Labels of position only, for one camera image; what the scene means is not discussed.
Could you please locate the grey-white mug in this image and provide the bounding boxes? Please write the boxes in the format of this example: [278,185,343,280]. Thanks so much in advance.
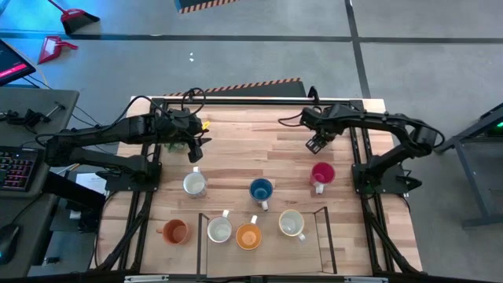
[182,165,208,199]

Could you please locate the red swirl patterned cream mug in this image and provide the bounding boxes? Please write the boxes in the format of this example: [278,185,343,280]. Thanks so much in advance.
[277,208,307,242]

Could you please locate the green plant with white pot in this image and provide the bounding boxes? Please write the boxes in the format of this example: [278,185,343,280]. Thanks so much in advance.
[164,141,190,154]

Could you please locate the black box with green light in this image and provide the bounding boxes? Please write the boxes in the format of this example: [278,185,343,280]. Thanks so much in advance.
[486,117,503,138]

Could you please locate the black box with hazard stripes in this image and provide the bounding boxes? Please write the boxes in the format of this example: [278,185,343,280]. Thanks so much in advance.
[174,0,240,15]

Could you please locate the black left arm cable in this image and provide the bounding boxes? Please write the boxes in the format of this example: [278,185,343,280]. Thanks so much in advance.
[90,86,207,133]

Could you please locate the black ramp with hazard stripes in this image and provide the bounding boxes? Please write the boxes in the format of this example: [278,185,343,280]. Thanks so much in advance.
[163,77,307,98]

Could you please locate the white metal bracket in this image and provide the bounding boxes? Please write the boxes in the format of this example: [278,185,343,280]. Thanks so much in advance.
[343,276,389,283]
[123,274,170,283]

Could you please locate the thin black floor cable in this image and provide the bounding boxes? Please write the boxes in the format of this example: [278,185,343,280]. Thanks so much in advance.
[21,74,113,133]

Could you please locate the red mug with white handle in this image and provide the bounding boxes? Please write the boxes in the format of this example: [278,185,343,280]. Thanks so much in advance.
[309,161,337,196]

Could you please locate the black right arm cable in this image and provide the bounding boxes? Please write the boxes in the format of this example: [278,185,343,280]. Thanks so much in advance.
[392,113,447,150]

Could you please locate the grey ikat patterned white mug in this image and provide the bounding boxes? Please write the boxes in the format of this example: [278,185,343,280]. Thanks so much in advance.
[206,208,233,244]

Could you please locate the terracotta orange mug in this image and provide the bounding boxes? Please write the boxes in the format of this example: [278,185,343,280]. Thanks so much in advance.
[156,219,192,247]

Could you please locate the black computer mouse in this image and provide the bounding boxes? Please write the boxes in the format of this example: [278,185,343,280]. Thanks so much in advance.
[0,223,20,266]

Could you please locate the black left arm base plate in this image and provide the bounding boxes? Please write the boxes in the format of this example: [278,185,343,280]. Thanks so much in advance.
[95,160,162,193]

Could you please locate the black computer monitor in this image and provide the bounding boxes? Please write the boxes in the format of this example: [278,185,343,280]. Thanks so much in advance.
[0,38,37,87]

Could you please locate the black aluminium table frame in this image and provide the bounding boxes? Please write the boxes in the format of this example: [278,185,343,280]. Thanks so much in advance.
[90,96,424,276]

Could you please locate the backlit black keyboard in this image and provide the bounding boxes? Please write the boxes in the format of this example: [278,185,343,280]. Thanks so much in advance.
[0,145,45,193]

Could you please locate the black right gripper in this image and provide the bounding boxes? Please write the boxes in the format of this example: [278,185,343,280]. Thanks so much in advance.
[279,104,353,134]

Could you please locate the red dustpan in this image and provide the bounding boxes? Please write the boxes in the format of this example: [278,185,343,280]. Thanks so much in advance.
[37,35,79,65]

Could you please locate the dark metal table stand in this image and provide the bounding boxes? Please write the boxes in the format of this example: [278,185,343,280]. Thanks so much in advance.
[431,101,503,230]

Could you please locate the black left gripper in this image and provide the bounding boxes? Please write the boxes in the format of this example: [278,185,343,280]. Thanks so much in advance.
[156,109,212,145]

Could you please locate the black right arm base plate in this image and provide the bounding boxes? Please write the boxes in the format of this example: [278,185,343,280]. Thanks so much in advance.
[351,161,424,196]

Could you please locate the black clamp tool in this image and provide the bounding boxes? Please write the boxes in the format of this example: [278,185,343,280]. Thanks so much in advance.
[0,101,67,134]

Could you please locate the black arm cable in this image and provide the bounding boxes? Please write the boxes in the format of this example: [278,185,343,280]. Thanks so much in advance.
[90,86,207,133]
[392,113,447,150]

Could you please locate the yellow mug with white handle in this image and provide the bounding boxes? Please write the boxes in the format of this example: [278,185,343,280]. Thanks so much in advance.
[235,214,263,252]

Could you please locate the blue mug with white handle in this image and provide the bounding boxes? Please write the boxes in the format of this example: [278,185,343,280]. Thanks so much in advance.
[248,178,275,212]

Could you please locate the grey desk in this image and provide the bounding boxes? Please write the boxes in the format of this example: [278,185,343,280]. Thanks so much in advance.
[0,86,80,279]

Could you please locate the white paper sheet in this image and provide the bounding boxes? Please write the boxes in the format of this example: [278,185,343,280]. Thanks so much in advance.
[74,171,108,196]

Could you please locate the red broom with black bristles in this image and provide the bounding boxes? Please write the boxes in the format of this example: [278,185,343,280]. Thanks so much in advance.
[46,0,101,35]

